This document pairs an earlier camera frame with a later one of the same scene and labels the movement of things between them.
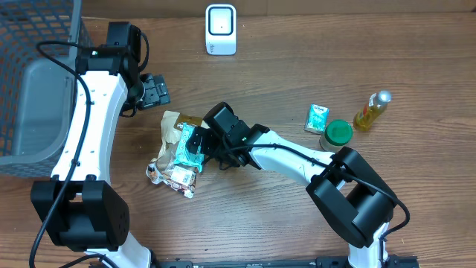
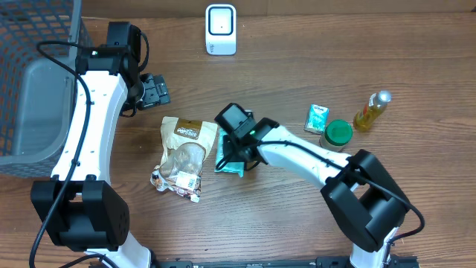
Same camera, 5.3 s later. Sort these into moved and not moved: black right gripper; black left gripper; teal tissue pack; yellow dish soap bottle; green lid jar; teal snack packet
Moved: teal snack packet; black right gripper
Not moved: yellow dish soap bottle; black left gripper; green lid jar; teal tissue pack
